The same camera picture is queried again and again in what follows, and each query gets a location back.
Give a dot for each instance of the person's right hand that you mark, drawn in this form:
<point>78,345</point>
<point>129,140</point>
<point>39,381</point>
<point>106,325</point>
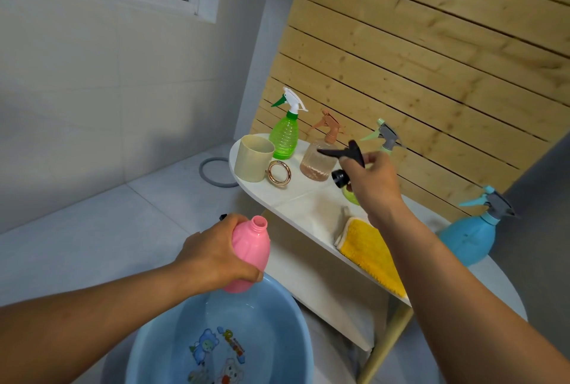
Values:
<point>376,192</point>

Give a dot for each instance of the person's left hand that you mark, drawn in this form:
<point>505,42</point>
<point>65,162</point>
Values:
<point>209,254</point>

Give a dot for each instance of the person's left thumb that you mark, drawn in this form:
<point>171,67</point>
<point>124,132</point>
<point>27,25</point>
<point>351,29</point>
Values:
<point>245,274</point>

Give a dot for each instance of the person's right thumb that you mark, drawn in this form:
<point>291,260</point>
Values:
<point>351,170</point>

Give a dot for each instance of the black spray trigger head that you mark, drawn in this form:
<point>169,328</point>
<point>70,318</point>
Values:
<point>349,155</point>

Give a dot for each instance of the pink plastic bottle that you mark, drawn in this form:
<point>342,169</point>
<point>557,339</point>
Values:
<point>250,250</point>

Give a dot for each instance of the person's right forearm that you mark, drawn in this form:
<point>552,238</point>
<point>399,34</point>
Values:
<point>454,303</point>

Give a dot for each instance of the person's left forearm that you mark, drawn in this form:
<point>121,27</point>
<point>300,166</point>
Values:
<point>89,321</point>

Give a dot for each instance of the clear spray bottle brown trigger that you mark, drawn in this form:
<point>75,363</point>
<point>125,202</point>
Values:
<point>317,158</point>

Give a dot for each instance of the lime spray bottle grey trigger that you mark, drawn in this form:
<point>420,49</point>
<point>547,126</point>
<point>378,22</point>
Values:
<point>388,135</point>

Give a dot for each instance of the white oval table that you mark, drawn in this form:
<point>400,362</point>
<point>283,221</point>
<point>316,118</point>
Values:
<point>307,205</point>

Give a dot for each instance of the blue plastic basin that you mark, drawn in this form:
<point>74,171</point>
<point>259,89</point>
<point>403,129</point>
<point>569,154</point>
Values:
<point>249,334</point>

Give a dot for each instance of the green spray bottle white trigger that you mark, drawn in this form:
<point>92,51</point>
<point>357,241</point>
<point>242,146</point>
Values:
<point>285,132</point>

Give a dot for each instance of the yellow cleaning cloth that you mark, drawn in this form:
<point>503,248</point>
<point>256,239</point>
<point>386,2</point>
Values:
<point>369,252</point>

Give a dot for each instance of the beige plastic cup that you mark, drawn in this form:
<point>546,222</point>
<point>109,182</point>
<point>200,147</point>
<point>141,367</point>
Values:
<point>252,158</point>

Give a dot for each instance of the blue spray bottle grey trigger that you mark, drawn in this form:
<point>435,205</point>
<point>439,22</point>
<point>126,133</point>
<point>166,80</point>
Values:
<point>472,236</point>

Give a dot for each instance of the wooden slat panel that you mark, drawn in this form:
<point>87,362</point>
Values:
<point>423,49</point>

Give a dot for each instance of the beige table leg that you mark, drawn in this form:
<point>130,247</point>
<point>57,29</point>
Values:
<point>385,343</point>

